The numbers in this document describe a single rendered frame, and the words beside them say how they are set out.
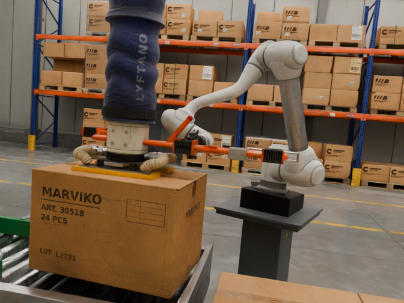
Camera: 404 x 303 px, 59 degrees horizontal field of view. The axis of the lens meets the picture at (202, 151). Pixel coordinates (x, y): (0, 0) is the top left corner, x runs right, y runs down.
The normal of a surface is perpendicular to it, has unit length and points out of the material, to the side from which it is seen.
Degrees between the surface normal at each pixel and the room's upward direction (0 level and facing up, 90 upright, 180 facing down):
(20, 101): 90
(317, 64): 90
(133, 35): 77
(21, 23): 90
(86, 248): 90
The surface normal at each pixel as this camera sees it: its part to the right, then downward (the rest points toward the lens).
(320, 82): -0.18, 0.10
